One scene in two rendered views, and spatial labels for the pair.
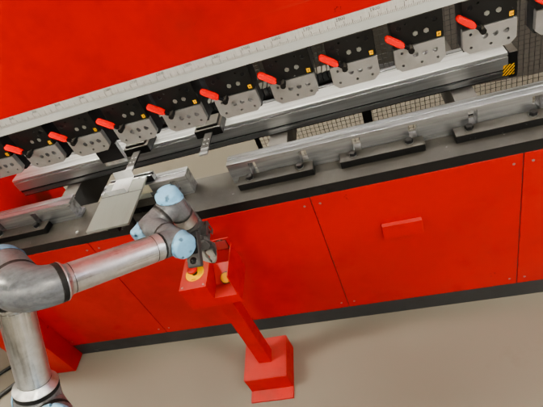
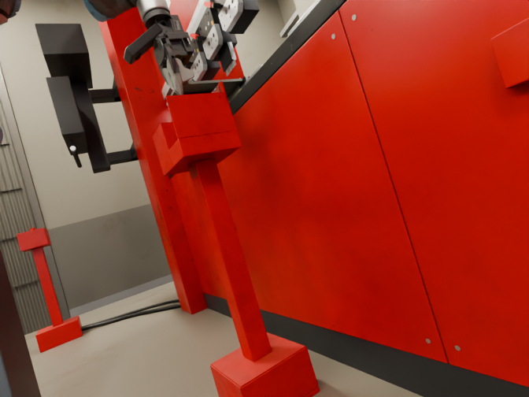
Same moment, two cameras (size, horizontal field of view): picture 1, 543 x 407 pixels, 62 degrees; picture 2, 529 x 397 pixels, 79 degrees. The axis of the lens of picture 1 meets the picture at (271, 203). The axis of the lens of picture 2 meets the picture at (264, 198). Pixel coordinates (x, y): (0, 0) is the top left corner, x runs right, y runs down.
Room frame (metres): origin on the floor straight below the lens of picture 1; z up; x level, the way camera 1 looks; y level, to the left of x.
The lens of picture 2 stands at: (0.62, -0.37, 0.49)
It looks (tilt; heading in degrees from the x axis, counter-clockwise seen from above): 2 degrees up; 41
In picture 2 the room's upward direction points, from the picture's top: 17 degrees counter-clockwise
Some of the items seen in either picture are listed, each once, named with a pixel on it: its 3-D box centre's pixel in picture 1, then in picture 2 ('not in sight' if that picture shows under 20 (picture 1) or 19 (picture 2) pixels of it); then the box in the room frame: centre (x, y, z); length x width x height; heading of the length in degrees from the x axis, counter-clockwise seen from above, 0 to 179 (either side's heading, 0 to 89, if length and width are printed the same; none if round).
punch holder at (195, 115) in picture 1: (182, 102); not in sight; (1.51, 0.14, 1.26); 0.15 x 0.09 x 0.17; 71
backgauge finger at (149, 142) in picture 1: (135, 153); not in sight; (1.79, 0.45, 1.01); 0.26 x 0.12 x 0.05; 161
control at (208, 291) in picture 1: (210, 273); (191, 131); (1.19, 0.31, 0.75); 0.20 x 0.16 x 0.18; 73
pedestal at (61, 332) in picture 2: not in sight; (46, 283); (1.25, 2.37, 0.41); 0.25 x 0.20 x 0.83; 161
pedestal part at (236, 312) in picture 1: (244, 325); (229, 257); (1.19, 0.31, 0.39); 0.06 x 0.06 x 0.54; 73
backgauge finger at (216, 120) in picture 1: (207, 134); not in sight; (1.68, 0.13, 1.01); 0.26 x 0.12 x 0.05; 161
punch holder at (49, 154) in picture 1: (42, 141); (202, 59); (1.70, 0.71, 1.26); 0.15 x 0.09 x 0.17; 71
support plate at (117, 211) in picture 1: (117, 203); (204, 92); (1.49, 0.54, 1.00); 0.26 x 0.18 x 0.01; 161
